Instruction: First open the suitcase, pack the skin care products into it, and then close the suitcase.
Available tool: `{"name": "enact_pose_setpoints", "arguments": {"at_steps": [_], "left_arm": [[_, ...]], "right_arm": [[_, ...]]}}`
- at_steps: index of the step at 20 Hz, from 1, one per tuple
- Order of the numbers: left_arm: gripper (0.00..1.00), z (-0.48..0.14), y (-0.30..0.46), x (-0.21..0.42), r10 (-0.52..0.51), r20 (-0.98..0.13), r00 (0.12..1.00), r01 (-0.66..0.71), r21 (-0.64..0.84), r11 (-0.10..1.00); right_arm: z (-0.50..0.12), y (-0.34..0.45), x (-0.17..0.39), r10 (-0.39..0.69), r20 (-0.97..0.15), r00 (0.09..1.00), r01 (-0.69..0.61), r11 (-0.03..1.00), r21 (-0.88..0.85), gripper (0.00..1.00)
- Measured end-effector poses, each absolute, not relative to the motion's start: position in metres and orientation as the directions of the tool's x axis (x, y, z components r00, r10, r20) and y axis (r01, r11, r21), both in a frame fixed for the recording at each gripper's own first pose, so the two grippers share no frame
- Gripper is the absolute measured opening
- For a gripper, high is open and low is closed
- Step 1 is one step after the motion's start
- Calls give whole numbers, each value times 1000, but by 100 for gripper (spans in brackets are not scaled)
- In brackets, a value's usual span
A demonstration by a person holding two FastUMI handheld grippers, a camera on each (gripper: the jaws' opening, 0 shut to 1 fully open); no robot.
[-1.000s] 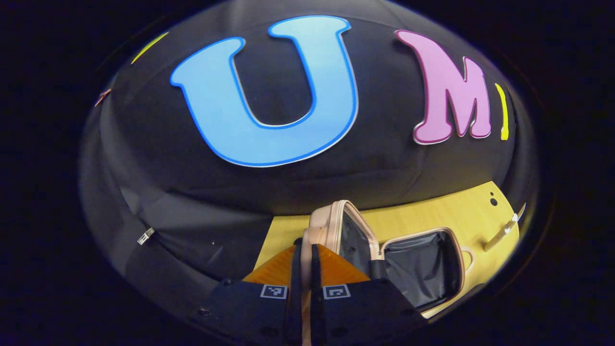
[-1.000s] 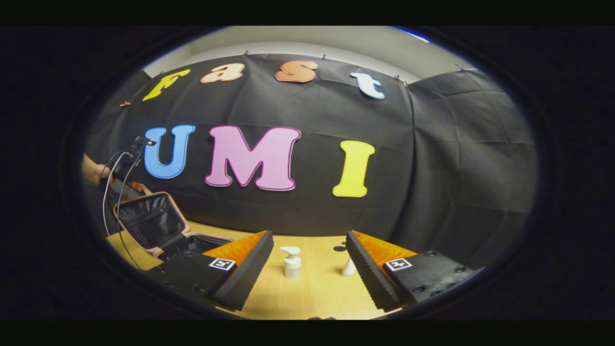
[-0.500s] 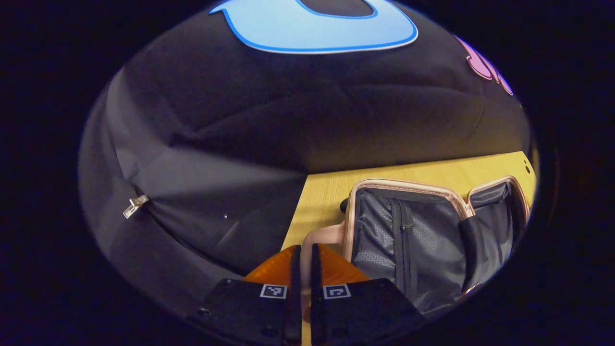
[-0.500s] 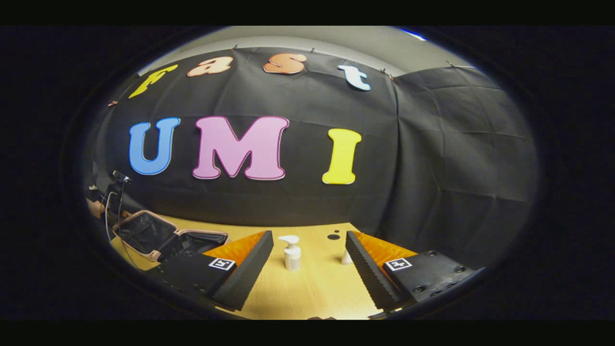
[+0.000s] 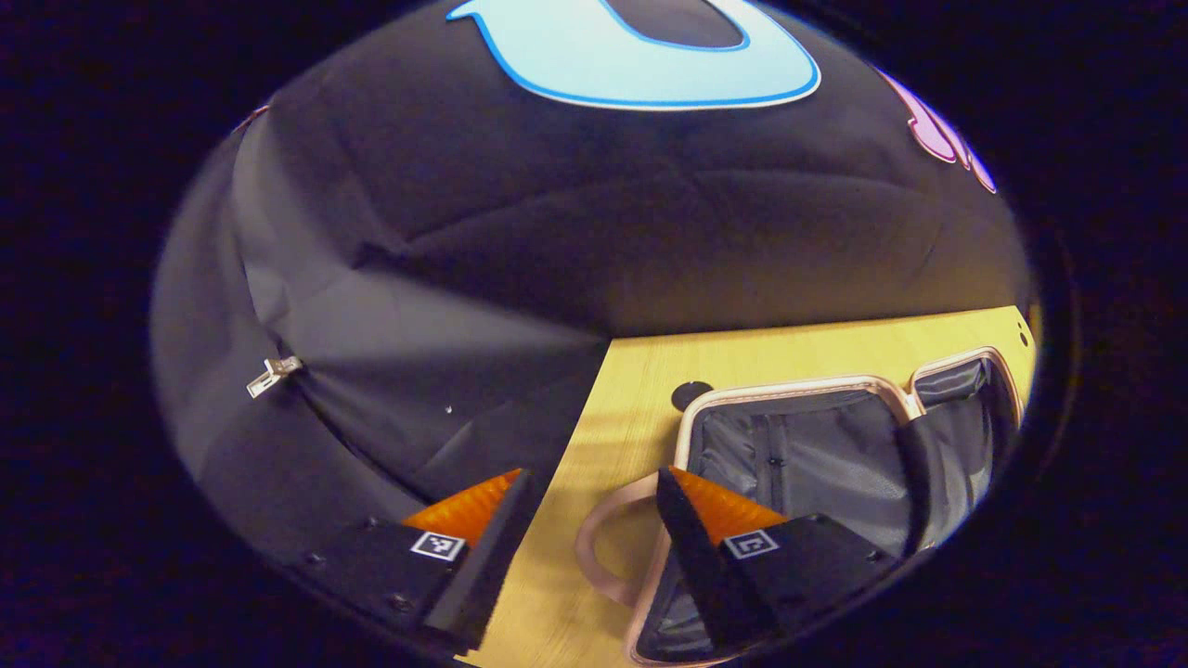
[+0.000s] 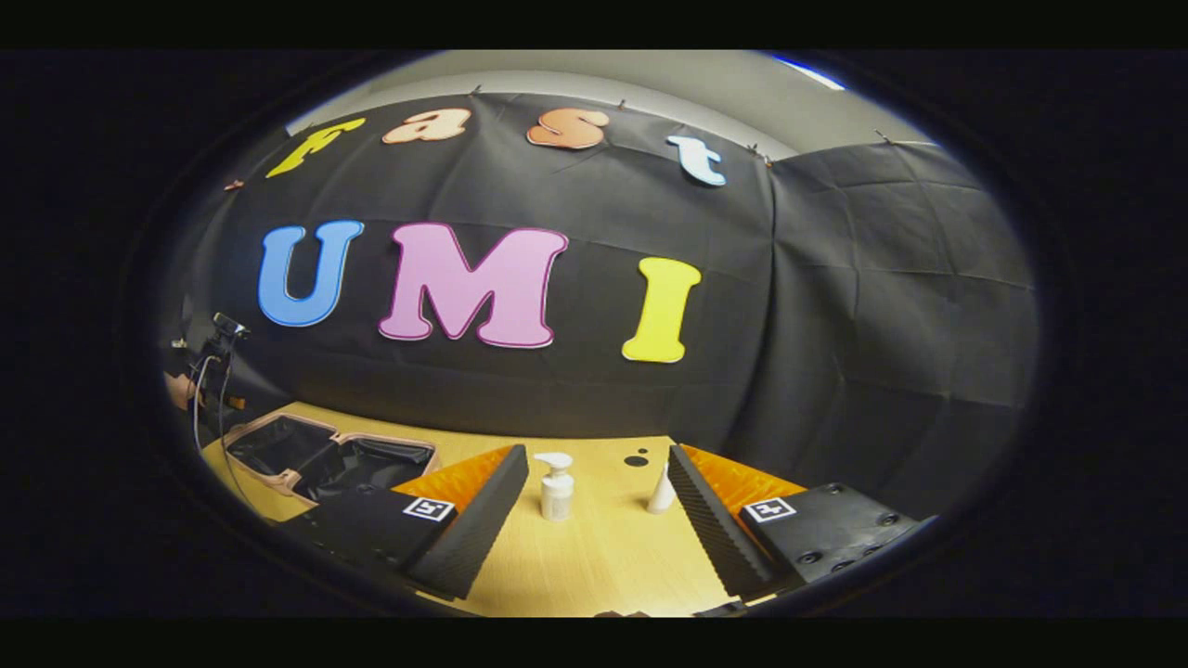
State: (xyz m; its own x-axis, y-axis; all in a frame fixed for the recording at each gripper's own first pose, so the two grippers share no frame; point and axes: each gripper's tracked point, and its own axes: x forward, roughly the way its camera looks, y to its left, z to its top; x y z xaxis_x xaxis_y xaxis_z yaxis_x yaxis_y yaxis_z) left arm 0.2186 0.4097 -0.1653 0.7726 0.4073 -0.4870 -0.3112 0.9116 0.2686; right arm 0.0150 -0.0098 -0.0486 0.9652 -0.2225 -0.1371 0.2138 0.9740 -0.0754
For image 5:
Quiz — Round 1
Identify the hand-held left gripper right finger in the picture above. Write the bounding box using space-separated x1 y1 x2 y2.
655 467 897 650

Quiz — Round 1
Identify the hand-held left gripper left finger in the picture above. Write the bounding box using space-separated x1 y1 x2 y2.
297 469 539 650

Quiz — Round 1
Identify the pink hard-shell suitcase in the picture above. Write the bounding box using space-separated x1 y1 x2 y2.
574 346 1027 667

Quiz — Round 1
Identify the silver metal clip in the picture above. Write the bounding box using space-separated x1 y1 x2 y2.
246 356 303 398

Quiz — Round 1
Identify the black backdrop cloth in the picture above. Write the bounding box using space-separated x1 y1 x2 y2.
148 0 1036 567

